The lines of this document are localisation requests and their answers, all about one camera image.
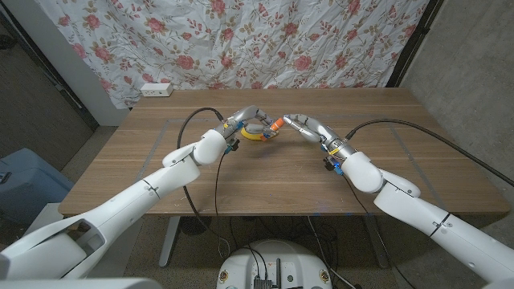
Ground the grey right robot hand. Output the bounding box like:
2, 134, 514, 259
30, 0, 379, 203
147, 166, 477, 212
283, 113, 357, 161

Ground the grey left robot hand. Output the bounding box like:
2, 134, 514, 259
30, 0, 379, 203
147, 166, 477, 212
216, 104, 281, 142

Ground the yellow toy banana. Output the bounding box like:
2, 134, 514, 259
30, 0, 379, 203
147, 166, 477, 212
240, 127, 278, 142

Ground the floral backdrop cloth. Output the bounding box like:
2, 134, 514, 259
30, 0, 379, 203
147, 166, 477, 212
35, 0, 430, 110

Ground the grey tape outline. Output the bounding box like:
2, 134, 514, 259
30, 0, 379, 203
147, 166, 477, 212
138, 115, 439, 201

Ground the white power strip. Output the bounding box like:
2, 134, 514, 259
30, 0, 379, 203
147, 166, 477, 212
140, 82, 174, 98

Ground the grey table leg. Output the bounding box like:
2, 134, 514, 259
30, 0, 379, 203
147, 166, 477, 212
363, 215, 390, 269
158, 216, 181, 268

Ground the black backdrop stand pole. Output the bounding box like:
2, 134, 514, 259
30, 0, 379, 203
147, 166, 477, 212
385, 0, 445, 88

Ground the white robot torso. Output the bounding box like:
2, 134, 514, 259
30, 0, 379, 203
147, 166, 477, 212
216, 239, 333, 289

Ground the blue plastic bin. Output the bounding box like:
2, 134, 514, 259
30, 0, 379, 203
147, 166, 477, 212
0, 147, 74, 226

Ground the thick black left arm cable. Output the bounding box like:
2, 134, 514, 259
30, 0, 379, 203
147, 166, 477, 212
177, 107, 230, 258

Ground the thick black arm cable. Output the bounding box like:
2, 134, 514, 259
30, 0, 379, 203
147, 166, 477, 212
177, 107, 230, 258
345, 118, 514, 188

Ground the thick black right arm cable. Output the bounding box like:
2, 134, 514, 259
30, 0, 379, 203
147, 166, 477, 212
345, 118, 514, 188

